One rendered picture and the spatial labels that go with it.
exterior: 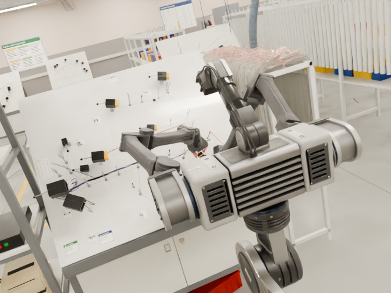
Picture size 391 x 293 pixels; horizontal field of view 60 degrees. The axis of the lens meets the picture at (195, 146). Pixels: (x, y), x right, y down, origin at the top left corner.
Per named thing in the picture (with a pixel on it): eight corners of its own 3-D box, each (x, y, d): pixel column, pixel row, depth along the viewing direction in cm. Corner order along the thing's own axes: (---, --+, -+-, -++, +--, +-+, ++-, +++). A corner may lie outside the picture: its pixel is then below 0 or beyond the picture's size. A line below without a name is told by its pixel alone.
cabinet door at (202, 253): (267, 252, 217) (257, 199, 203) (188, 286, 205) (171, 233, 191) (265, 249, 219) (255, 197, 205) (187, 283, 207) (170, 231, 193)
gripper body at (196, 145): (187, 147, 190) (184, 139, 184) (201, 138, 193) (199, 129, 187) (194, 154, 186) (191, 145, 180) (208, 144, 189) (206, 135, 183)
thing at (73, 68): (102, 106, 1020) (84, 51, 961) (63, 118, 998) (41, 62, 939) (102, 102, 1086) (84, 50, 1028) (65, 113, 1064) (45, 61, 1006)
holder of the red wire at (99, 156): (82, 158, 194) (78, 153, 184) (106, 156, 196) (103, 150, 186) (82, 167, 192) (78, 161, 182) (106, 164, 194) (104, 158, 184)
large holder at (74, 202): (59, 194, 186) (50, 188, 172) (89, 203, 186) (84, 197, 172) (53, 206, 183) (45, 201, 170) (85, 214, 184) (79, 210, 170)
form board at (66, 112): (61, 267, 175) (60, 267, 173) (17, 100, 204) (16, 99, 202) (262, 188, 201) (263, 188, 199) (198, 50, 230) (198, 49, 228)
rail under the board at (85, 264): (266, 199, 201) (264, 189, 198) (66, 279, 175) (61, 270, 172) (262, 195, 206) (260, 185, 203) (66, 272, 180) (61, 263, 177)
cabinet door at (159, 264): (187, 286, 205) (171, 233, 191) (98, 325, 193) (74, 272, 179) (186, 284, 207) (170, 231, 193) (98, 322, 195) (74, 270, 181)
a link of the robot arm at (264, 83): (252, 64, 143) (273, 69, 146) (240, 92, 151) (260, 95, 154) (292, 131, 110) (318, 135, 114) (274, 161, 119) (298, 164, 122)
